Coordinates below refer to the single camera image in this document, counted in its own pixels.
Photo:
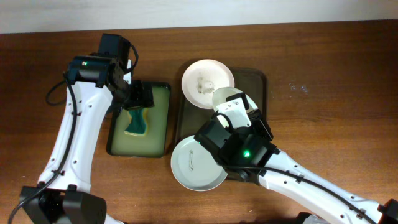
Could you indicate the small black soapy-water tray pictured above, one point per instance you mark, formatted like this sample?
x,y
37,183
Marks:
x,y
152,144

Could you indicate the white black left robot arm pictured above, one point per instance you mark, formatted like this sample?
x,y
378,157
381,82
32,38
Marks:
x,y
95,87

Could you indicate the white plate top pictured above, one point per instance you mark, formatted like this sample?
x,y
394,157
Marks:
x,y
202,78

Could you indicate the green and yellow sponge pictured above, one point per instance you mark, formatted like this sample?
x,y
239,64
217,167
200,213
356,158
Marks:
x,y
138,123

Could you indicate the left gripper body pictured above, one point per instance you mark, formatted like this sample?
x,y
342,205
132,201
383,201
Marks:
x,y
143,95

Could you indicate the large brown serving tray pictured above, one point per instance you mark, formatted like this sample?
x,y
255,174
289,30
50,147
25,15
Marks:
x,y
192,118

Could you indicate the white plate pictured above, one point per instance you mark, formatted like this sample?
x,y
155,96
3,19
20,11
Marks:
x,y
194,167
202,78
221,94

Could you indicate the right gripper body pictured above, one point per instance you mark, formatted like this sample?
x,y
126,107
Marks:
x,y
257,127

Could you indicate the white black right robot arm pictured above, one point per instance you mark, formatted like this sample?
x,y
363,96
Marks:
x,y
239,140

